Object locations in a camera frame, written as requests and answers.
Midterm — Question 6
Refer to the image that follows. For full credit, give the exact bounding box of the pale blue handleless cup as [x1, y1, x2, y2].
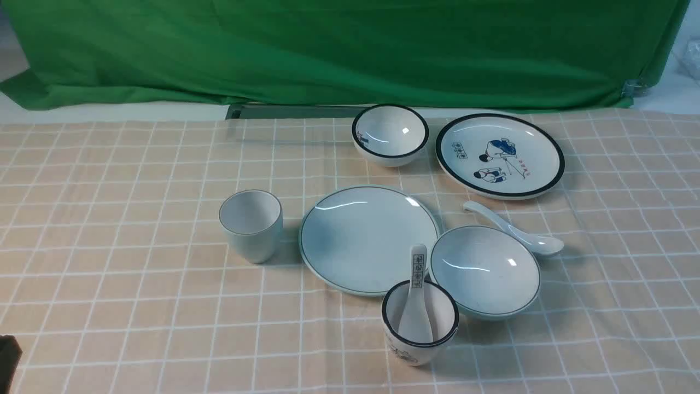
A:
[218, 189, 283, 264]

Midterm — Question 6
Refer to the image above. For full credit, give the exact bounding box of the plain pale blue plate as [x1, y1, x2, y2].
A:
[298, 185, 441, 297]

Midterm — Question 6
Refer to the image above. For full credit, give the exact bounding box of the plain white ceramic spoon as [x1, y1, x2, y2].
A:
[463, 200, 565, 257]

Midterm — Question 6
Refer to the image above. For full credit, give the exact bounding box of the metal clamp on backdrop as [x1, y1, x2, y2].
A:
[621, 78, 650, 98]

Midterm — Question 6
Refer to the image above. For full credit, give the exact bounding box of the checkered beige tablecloth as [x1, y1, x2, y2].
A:
[1, 109, 699, 393]

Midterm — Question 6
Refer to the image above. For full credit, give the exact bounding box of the pale blue wide bowl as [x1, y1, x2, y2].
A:
[429, 226, 542, 320]

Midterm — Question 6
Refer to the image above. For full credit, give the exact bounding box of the small black-rimmed white bowl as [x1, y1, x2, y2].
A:
[352, 105, 429, 167]

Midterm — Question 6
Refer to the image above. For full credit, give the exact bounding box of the grey metal rail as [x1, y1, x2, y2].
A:
[225, 104, 366, 120]

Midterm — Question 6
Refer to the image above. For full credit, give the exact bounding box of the green backdrop cloth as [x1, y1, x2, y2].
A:
[2, 1, 689, 111]

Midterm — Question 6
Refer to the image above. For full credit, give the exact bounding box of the illustrated black-rimmed plate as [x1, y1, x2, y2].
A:
[435, 114, 565, 200]

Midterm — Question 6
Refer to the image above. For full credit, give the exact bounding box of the patterned white ceramic spoon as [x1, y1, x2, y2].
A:
[398, 244, 433, 343]

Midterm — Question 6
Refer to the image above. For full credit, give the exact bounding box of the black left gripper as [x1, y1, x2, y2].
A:
[0, 335, 22, 393]

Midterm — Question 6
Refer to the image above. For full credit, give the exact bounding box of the black-rimmed illustrated cup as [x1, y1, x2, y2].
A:
[381, 280, 459, 366]

